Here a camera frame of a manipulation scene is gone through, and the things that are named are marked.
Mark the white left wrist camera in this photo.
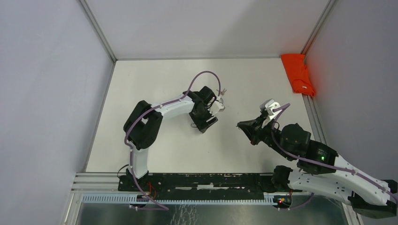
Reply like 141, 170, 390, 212
208, 96, 225, 116

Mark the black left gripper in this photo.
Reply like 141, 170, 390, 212
190, 104, 218, 133

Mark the white slotted cable duct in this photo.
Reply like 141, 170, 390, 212
81, 194, 282, 206

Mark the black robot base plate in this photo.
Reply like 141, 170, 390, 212
118, 172, 291, 201

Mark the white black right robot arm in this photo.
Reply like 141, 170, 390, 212
237, 114, 398, 219

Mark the orange folded cloth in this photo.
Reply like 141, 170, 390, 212
281, 53, 316, 97

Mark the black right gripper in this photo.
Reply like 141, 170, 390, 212
237, 112, 293, 159

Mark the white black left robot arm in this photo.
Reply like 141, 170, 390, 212
123, 86, 225, 191

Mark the left aluminium frame rail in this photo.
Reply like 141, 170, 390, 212
77, 0, 117, 63

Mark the aluminium corner frame rail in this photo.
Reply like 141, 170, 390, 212
300, 0, 338, 55

